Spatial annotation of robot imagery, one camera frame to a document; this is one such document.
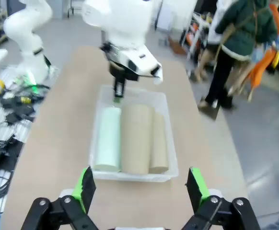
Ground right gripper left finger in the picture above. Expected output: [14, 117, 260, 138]
[21, 165, 99, 230]

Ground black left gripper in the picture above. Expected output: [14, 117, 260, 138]
[108, 61, 140, 104]

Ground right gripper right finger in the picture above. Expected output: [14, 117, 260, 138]
[182, 167, 261, 230]

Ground pale green cup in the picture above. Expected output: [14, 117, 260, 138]
[93, 107, 122, 173]

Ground white perforated plastic basket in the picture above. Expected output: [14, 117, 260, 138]
[88, 85, 179, 183]

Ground mannequin in orange garment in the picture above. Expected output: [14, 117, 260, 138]
[228, 0, 279, 103]

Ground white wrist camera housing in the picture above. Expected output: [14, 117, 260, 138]
[119, 46, 164, 85]

